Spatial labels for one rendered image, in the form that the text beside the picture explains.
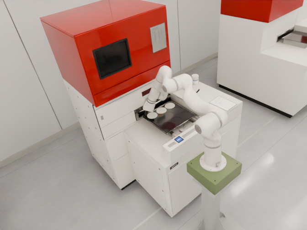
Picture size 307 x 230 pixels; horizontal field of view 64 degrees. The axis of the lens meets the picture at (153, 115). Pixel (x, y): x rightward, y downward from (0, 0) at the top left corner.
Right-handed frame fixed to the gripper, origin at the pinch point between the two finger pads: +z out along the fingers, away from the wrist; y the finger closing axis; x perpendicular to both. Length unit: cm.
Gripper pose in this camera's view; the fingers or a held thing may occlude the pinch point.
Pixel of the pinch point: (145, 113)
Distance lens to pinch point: 233.7
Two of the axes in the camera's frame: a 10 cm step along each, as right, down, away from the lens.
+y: 9.5, 2.7, 1.7
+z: -3.2, 7.4, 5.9
